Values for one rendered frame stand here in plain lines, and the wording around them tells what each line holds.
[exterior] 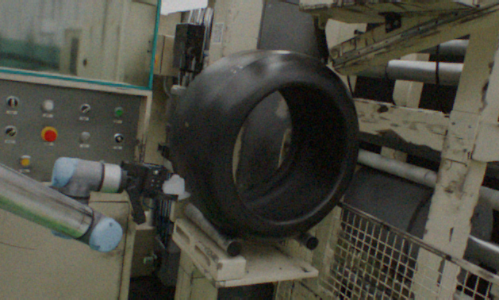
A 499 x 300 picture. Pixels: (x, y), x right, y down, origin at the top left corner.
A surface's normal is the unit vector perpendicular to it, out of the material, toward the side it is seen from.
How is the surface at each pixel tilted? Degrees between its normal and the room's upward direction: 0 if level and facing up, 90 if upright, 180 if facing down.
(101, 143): 90
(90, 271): 90
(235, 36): 90
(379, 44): 90
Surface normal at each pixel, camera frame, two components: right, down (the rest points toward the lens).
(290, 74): 0.46, 0.04
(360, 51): -0.86, -0.05
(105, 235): 0.74, 0.22
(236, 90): -0.11, -0.32
